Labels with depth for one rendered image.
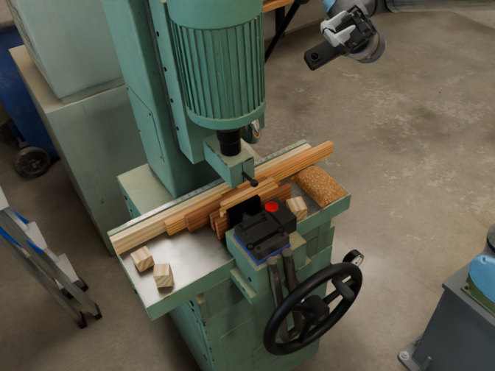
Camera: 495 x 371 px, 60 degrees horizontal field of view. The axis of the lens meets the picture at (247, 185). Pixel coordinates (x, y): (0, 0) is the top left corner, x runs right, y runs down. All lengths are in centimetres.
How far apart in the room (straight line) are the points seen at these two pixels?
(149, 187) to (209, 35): 71
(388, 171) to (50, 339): 196
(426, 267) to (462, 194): 57
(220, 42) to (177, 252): 52
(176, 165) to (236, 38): 53
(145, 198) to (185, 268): 39
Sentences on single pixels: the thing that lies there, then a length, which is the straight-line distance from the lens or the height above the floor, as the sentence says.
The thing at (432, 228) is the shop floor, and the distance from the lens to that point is 239.
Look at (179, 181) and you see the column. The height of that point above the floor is 88.
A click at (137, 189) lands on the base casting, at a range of 140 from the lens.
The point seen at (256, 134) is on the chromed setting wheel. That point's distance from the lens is 117.
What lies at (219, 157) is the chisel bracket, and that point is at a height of 107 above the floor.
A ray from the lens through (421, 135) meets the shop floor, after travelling 296.
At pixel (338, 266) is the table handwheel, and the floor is 94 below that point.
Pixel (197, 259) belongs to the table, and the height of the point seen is 90.
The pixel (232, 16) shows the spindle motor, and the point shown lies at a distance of 78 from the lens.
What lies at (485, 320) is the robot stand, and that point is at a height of 54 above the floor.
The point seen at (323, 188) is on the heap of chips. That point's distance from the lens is 115.
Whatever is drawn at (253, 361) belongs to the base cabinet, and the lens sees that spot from 156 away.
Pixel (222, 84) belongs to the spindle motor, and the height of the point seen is 130.
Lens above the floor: 173
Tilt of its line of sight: 44 degrees down
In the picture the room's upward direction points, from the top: 4 degrees counter-clockwise
